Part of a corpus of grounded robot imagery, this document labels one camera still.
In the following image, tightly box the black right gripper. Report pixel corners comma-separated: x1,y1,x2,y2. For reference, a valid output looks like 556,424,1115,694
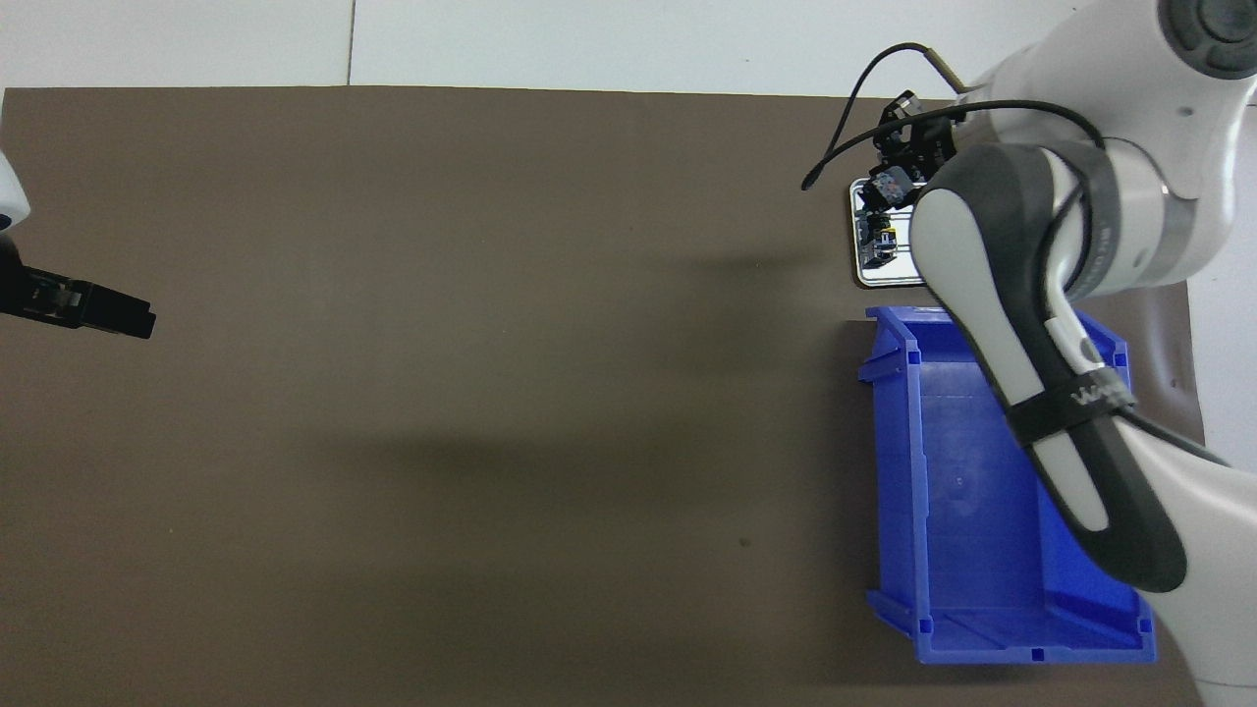
877,90,958,190

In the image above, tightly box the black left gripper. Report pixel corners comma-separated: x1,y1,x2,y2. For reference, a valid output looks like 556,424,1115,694
0,236,156,341

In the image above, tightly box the green push button switch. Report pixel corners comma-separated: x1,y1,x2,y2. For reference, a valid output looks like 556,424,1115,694
870,167,916,210
859,211,901,268

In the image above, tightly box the silver metal tray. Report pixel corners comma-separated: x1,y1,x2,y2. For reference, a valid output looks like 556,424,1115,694
849,177,929,289

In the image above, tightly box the blue plastic storage bin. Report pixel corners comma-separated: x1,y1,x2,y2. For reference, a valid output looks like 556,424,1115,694
856,305,1158,666

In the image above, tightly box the brown table mat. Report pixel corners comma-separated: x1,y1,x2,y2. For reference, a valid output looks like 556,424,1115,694
0,85,1209,707

